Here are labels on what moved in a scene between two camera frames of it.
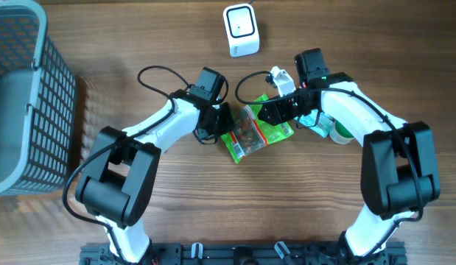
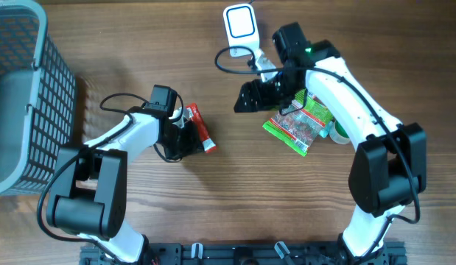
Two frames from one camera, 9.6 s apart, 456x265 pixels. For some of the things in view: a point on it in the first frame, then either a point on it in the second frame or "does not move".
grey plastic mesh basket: [34, 104] does not move
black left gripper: [229, 126] → [194, 145]
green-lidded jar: [340, 134] does not move
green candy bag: [252, 132] → [298, 126]
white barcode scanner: [241, 29] does not move
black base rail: [247, 253] does not move
